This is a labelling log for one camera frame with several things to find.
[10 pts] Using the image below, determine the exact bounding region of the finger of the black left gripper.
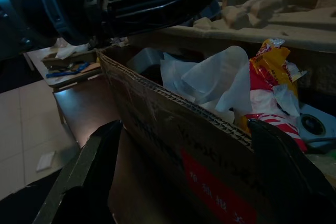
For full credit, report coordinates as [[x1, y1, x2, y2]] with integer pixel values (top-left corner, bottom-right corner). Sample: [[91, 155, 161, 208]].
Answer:
[[104, 8, 208, 38], [107, 0, 215, 19]]

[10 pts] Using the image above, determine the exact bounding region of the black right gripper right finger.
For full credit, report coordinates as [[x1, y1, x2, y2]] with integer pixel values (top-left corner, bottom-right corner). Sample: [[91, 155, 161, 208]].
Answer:
[[248, 119, 336, 224]]

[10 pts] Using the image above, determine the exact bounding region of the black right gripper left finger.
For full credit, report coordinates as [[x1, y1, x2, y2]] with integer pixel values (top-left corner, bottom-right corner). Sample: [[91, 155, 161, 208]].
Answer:
[[34, 120, 123, 224]]

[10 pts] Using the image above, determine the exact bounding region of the flat cardboard trash tray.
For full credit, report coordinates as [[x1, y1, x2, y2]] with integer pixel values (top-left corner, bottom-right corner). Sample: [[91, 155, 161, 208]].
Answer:
[[40, 47, 98, 70]]

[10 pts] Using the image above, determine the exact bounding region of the large cardboard rubbish box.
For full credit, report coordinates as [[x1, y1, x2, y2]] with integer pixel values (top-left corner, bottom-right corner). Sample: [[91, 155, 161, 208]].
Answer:
[[96, 24, 336, 224]]

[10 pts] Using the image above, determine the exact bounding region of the white flat piece on floor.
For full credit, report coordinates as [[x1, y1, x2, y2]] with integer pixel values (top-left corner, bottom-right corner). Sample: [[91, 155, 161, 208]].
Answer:
[[36, 150, 57, 173]]

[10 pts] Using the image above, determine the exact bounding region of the white paper bag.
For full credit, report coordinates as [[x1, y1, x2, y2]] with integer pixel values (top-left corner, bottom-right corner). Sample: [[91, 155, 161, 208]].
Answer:
[[54, 42, 89, 60]]

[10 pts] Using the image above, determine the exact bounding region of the white device with round dial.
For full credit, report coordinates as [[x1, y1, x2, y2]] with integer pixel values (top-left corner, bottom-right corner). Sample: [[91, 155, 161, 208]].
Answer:
[[298, 103, 336, 149]]

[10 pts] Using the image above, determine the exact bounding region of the light wooden table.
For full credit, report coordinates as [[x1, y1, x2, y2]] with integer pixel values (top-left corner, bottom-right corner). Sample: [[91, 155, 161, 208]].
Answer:
[[23, 45, 106, 89]]

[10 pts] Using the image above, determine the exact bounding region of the red white plastic bag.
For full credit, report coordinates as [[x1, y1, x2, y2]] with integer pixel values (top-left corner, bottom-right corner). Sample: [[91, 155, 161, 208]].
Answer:
[[236, 87, 308, 154]]

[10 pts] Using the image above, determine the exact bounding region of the white translucent plastic sheet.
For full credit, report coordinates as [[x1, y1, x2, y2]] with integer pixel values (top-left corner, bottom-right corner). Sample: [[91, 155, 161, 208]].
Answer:
[[160, 45, 253, 120]]

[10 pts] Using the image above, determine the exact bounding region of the beige pulp packing tray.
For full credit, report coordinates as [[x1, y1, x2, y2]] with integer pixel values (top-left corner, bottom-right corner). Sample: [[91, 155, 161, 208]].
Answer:
[[128, 0, 336, 53]]

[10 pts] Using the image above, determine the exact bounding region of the yellow red snack wrapper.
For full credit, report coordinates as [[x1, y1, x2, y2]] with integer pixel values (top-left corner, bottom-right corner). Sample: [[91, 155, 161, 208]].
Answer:
[[248, 39, 308, 97]]

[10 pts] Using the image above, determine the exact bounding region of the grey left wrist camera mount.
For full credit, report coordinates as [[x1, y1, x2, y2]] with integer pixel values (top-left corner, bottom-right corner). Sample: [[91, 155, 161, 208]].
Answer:
[[25, 0, 90, 48]]

